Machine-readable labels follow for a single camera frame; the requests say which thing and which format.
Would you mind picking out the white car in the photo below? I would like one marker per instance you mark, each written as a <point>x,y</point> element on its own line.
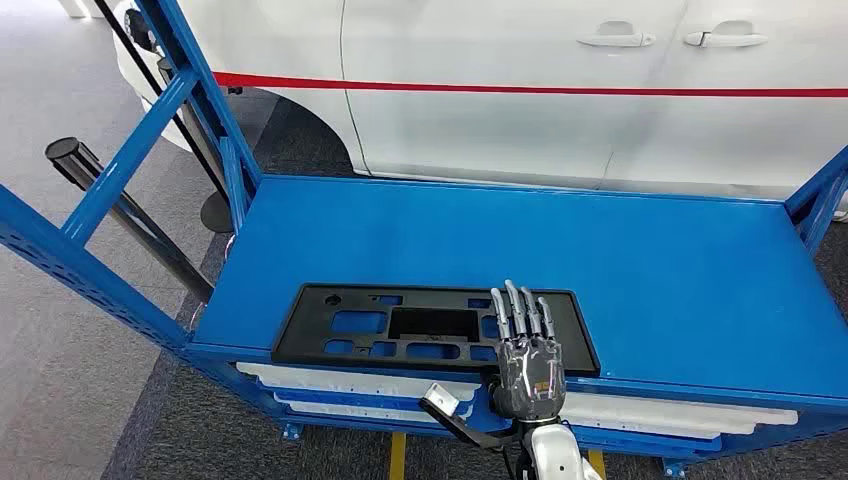
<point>497,132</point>

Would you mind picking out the blue metal shelf rack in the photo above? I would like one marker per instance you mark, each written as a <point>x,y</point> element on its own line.
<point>464,232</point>

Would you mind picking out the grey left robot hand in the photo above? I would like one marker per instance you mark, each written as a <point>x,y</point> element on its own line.
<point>530,378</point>

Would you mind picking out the thin black pole stand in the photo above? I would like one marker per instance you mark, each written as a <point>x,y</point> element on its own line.
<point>215,212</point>

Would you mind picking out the red barrier belt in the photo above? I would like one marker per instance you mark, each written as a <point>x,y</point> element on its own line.
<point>530,89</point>

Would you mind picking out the black plastic panel part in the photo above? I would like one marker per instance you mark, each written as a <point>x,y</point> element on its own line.
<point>298,344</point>

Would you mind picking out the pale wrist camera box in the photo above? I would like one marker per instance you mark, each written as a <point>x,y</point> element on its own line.
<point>440,399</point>

